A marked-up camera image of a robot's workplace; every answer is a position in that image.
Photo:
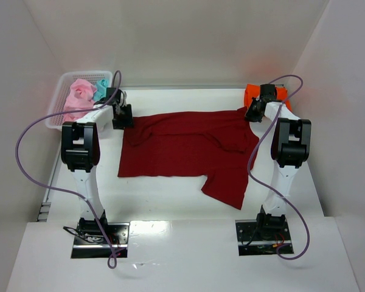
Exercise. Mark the pink t shirt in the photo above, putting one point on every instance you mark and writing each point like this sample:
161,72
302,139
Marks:
80,96

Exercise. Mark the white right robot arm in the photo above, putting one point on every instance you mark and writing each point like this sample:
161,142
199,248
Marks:
290,148

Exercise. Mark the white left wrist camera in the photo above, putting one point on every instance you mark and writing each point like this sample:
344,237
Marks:
123,98

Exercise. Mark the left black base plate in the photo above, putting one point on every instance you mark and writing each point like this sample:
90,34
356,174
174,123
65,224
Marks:
93,245

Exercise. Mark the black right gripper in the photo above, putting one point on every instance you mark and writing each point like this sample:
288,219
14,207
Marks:
253,112

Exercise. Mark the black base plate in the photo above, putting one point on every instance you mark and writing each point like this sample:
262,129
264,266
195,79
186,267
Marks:
251,242
93,245

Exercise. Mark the orange folded t shirt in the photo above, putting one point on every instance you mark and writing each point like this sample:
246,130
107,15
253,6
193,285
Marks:
253,91

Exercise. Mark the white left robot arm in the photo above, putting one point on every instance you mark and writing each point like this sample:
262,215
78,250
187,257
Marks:
80,152

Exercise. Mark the white plastic laundry basket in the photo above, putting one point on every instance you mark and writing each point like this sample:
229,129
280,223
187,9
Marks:
56,103

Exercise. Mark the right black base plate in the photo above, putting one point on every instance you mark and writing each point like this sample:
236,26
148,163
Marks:
251,242

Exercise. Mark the teal t shirt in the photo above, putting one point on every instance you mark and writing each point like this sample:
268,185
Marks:
101,86

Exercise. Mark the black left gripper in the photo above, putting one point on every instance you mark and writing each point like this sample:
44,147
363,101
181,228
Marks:
123,115

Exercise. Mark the dark red t shirt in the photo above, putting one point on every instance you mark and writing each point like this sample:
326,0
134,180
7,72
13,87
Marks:
217,145

